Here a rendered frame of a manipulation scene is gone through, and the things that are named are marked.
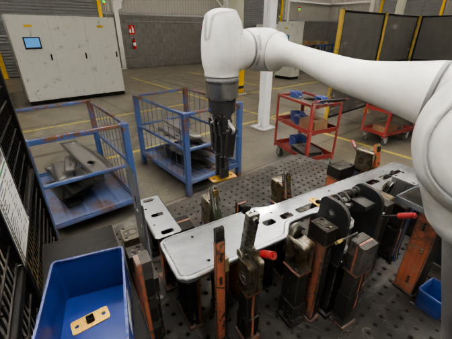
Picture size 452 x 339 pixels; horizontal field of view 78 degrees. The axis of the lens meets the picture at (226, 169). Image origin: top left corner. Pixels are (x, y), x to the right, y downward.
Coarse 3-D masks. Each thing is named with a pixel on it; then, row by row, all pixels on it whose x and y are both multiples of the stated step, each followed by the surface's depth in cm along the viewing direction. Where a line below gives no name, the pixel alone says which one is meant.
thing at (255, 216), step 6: (246, 210) 78; (246, 216) 75; (252, 216) 75; (258, 216) 76; (246, 222) 76; (252, 222) 75; (258, 222) 74; (246, 228) 77; (252, 228) 78; (246, 234) 78; (252, 234) 79; (246, 240) 79; (252, 240) 81; (240, 246) 83; (246, 246) 81; (252, 246) 83
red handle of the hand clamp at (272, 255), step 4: (248, 248) 83; (248, 252) 81; (252, 252) 79; (256, 252) 77; (260, 252) 75; (264, 252) 74; (268, 252) 72; (272, 252) 71; (260, 256) 76; (264, 256) 73; (268, 256) 71; (272, 256) 71; (276, 256) 71
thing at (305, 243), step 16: (288, 240) 90; (304, 240) 87; (288, 256) 92; (304, 256) 86; (288, 272) 95; (304, 272) 89; (288, 288) 97; (304, 288) 95; (288, 304) 98; (304, 304) 98; (288, 320) 100; (304, 320) 102
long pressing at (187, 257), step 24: (384, 168) 149; (408, 168) 149; (312, 192) 127; (336, 192) 127; (240, 216) 110; (264, 216) 110; (168, 240) 98; (192, 240) 98; (240, 240) 98; (264, 240) 98; (168, 264) 89; (192, 264) 87
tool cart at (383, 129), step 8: (368, 104) 449; (384, 112) 429; (368, 128) 459; (376, 128) 455; (384, 128) 441; (392, 128) 446; (400, 128) 468; (408, 128) 457; (384, 136) 435; (384, 144) 449
